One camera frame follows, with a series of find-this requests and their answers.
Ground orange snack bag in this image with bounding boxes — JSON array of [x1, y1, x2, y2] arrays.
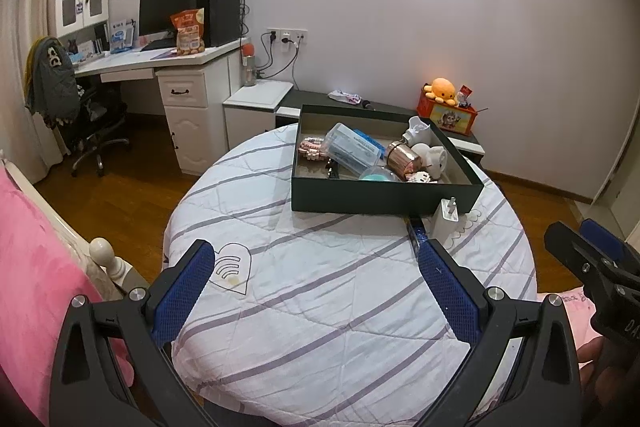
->
[[170, 8, 207, 56]]

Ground white wooden bed frame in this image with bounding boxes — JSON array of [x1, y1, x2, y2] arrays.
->
[[0, 152, 151, 303]]

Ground white side cabinet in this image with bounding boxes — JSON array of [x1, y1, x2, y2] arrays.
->
[[222, 82, 295, 152]]

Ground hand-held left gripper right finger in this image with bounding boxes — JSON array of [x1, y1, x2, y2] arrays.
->
[[417, 238, 583, 427]]

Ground dark grey jacket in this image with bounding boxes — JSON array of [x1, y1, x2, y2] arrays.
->
[[25, 36, 82, 128]]

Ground teal round container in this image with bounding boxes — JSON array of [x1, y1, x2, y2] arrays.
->
[[359, 165, 402, 182]]

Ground clear dental flosser container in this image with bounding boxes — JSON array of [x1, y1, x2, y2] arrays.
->
[[324, 123, 388, 178]]

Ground pink plush blanket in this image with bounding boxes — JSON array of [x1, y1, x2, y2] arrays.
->
[[0, 167, 136, 427]]

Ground white plastic handheld device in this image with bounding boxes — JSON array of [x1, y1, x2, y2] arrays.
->
[[401, 116, 434, 148]]

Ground black computer tower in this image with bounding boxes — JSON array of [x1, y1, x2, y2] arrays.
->
[[196, 0, 242, 48]]

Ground black power cables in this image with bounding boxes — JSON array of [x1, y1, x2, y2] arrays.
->
[[255, 32, 303, 90]]

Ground small pink white block figure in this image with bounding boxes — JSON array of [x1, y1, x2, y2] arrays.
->
[[298, 136, 327, 162]]

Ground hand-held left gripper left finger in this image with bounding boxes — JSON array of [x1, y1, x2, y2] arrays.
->
[[49, 238, 217, 427]]

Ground blue carton box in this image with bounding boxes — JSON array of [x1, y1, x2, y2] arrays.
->
[[404, 217, 432, 258]]

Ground orange octopus plush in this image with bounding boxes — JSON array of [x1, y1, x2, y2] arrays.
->
[[422, 78, 457, 105]]

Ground black office chair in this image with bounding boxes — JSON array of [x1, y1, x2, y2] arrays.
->
[[60, 84, 132, 178]]

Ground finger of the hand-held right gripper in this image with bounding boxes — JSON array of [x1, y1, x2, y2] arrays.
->
[[580, 218, 640, 260], [544, 221, 627, 290]]

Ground white patterned cloth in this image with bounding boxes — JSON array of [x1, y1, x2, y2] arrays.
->
[[327, 89, 366, 104]]

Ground black cardboard box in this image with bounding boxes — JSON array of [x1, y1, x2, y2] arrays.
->
[[291, 104, 485, 217]]

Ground blue white small box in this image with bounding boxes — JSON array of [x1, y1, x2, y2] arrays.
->
[[110, 21, 136, 54]]

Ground pink printed quilt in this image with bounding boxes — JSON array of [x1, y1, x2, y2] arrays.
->
[[537, 287, 601, 364]]

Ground white wall socket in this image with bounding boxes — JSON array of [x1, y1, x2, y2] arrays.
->
[[266, 27, 308, 44]]

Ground rose gold metal cup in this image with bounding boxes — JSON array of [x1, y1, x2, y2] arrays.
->
[[385, 140, 426, 180]]

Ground white pink block cat figure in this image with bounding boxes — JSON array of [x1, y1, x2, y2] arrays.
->
[[404, 169, 442, 185]]

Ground white purple striped quilt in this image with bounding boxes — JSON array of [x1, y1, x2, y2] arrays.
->
[[162, 122, 538, 427]]

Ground white charger adapter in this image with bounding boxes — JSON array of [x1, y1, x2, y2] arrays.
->
[[433, 197, 475, 242]]

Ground red lid bottle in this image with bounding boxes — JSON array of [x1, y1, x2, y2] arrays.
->
[[241, 42, 258, 88]]

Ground red printed crate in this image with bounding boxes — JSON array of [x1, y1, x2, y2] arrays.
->
[[416, 89, 478, 136]]

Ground black monitor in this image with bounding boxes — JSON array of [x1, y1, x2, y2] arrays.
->
[[138, 0, 201, 50]]

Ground white desk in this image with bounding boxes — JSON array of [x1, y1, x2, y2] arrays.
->
[[72, 38, 251, 175]]

